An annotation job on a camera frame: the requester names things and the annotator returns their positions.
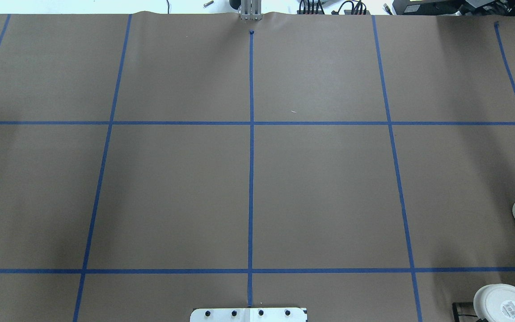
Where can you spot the brown paper table cover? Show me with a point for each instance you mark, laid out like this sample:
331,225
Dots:
150,164

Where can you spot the black mug rack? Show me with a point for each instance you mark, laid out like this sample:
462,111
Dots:
464,312

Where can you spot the aluminium frame post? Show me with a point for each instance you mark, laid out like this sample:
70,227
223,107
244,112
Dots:
251,10

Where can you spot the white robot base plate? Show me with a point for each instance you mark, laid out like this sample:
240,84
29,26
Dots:
271,314

